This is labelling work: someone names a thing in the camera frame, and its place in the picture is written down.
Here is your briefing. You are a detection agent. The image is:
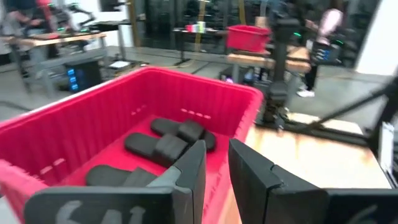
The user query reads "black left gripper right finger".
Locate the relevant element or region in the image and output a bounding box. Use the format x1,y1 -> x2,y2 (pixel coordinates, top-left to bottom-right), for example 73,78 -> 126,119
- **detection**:
228,138 -> 398,224

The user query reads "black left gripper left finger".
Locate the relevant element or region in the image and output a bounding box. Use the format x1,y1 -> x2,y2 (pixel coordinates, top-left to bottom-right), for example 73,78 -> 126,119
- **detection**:
24,139 -> 208,224

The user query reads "black foam slide sandal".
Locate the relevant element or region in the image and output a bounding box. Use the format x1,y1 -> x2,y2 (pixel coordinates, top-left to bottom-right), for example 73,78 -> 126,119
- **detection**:
124,133 -> 190,168
150,117 -> 218,153
85,164 -> 159,188

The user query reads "red plastic bin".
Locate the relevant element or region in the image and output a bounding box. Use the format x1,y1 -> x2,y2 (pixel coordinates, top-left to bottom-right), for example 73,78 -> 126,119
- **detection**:
0,66 -> 265,224

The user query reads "small red bin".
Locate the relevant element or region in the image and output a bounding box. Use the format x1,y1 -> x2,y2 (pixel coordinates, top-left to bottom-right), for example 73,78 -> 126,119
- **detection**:
226,24 -> 272,53

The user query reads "wooden workbench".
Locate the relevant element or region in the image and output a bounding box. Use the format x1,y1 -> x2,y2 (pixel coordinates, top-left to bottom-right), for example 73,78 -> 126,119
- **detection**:
226,45 -> 312,75
0,30 -> 108,94

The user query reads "black computer tower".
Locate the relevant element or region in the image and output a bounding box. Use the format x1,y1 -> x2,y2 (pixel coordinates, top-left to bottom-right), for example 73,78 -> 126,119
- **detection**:
63,58 -> 103,93

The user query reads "dark side table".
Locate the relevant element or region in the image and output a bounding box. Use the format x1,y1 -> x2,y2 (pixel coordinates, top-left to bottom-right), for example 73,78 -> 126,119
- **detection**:
172,27 -> 229,66

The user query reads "stack of coloured cups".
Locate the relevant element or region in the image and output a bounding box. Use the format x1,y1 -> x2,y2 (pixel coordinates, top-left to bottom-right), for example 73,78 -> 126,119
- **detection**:
185,21 -> 207,34

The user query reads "person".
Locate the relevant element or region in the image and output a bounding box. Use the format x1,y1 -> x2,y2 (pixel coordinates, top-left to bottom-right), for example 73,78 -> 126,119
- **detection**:
297,8 -> 345,99
0,0 -> 52,63

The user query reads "black aluminium frame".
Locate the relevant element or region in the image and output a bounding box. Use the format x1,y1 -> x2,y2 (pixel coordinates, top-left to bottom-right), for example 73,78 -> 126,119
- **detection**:
257,71 -> 398,189

